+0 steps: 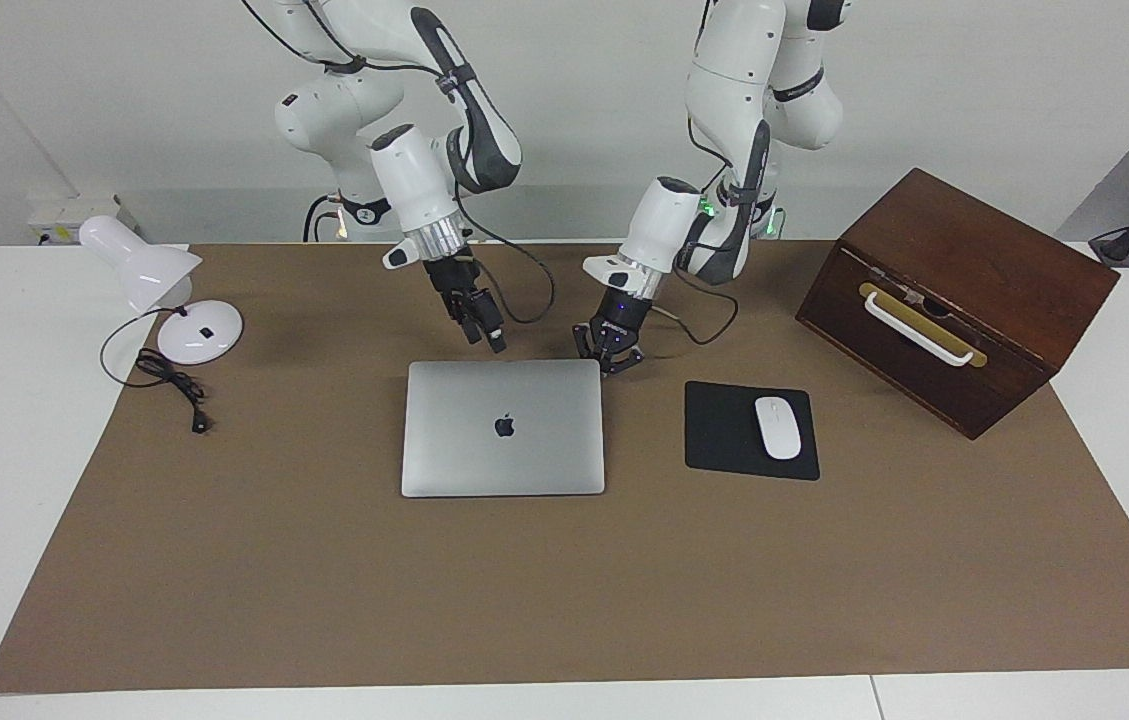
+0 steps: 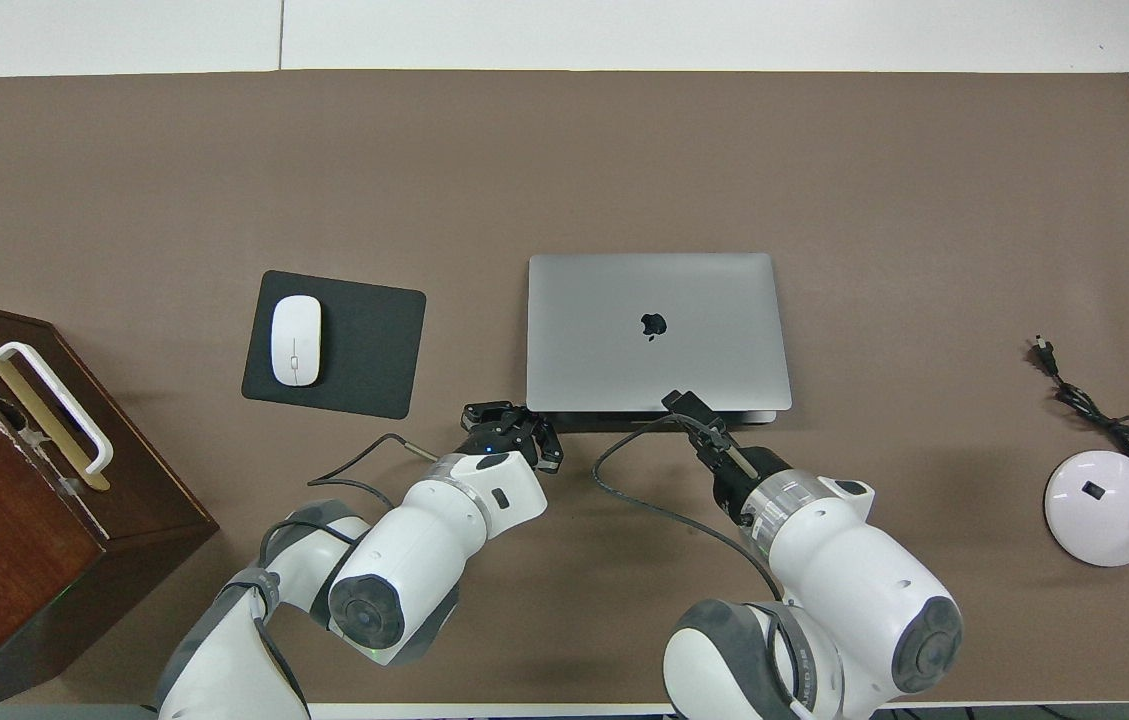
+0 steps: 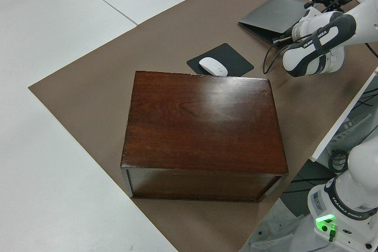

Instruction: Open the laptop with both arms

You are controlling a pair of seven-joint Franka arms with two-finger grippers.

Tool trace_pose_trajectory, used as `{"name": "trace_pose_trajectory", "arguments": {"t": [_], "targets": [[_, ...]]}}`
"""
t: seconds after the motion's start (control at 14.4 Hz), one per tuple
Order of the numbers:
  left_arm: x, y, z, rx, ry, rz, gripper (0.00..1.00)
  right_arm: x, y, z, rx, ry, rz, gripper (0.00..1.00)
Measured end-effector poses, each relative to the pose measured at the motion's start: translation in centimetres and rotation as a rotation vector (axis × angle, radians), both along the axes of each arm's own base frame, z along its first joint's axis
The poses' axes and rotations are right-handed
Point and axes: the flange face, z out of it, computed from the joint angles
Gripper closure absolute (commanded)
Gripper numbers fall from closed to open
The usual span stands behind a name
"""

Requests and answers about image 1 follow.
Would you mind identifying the silver laptop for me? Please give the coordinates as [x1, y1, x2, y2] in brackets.
[401, 359, 607, 498]

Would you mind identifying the black mouse pad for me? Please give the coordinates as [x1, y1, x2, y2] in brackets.
[684, 380, 821, 482]

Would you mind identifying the white computer mouse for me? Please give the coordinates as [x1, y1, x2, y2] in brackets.
[755, 396, 803, 461]

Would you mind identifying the brown table mat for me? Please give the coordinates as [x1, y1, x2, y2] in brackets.
[0, 240, 1129, 694]

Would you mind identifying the white desk lamp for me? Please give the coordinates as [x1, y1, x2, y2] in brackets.
[79, 215, 245, 366]

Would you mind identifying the dark brown wooden box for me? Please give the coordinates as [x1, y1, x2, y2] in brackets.
[795, 167, 1121, 441]

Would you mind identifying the white power strip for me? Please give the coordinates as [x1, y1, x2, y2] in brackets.
[29, 195, 125, 247]

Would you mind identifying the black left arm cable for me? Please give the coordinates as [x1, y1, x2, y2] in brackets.
[652, 115, 740, 347]

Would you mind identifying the black right arm base cable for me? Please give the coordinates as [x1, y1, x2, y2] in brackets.
[302, 193, 347, 242]

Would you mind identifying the white box handle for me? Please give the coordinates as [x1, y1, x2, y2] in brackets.
[864, 290, 975, 368]

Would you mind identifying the black lamp power cable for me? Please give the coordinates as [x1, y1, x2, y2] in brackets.
[100, 308, 213, 435]

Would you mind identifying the brass handle plate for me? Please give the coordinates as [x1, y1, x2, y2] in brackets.
[859, 283, 988, 369]

